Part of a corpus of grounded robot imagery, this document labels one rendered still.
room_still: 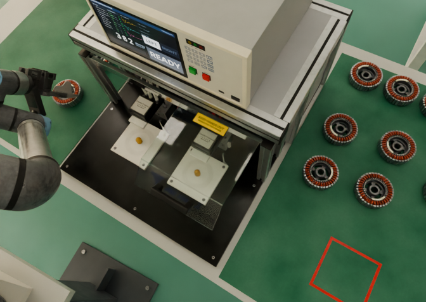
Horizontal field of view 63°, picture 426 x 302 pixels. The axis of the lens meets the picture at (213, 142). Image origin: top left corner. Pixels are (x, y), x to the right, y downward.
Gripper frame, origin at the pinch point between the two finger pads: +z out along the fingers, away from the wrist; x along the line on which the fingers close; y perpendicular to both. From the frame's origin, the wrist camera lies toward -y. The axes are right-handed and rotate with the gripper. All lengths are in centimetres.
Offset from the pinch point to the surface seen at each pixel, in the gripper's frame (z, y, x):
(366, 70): 24, 34, -106
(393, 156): 6, 7, -119
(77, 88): 3.7, 2.8, -3.9
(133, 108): -11.9, 2.5, -35.6
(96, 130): -1.5, -9.8, -18.0
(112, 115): 2.2, -3.4, -21.3
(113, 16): -37, 26, -38
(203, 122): -27, 5, -63
